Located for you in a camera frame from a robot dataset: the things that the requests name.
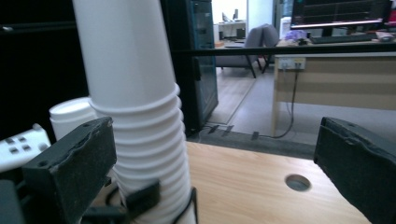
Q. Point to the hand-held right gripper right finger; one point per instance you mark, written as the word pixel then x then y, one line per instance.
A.
pixel 364 171

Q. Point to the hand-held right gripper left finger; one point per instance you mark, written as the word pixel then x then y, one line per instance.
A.
pixel 71 168

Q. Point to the tall stack of white paper cups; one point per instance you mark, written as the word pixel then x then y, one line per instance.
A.
pixel 130 77

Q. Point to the short stack of white paper cups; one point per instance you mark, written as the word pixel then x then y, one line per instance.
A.
pixel 71 115

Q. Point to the light wooden office desk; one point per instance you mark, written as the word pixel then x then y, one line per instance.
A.
pixel 336 87

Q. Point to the dark floor tape strip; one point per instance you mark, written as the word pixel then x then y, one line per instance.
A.
pixel 213 129
pixel 228 130

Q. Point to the black cabinet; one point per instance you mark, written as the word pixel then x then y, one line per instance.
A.
pixel 199 77

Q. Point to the black keyboard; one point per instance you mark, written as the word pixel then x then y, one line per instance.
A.
pixel 342 38

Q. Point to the computer monitor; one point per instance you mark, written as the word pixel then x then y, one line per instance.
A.
pixel 339 12

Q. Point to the grey office chair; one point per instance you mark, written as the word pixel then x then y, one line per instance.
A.
pixel 258 40

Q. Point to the black horizontal frame bar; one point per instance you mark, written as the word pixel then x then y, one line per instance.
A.
pixel 280 49

